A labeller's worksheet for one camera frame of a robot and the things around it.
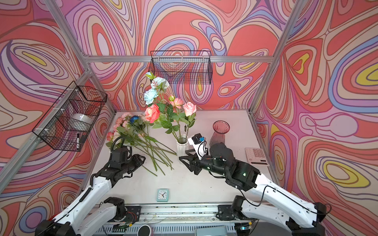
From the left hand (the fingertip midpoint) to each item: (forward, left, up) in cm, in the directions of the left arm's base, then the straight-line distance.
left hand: (146, 157), depth 84 cm
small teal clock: (-19, -11, -8) cm, 23 cm away
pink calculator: (+4, -68, -8) cm, 69 cm away
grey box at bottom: (-34, -38, -7) cm, 52 cm away
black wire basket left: (+7, +37, +21) cm, 43 cm away
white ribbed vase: (0, -22, +12) cm, 25 cm away
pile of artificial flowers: (+23, +16, -4) cm, 28 cm away
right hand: (-11, -24, +20) cm, 33 cm away
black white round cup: (-34, -5, -4) cm, 35 cm away
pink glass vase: (+15, -44, +9) cm, 47 cm away
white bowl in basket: (+7, +28, +24) cm, 37 cm away
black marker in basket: (0, +30, +16) cm, 34 cm away
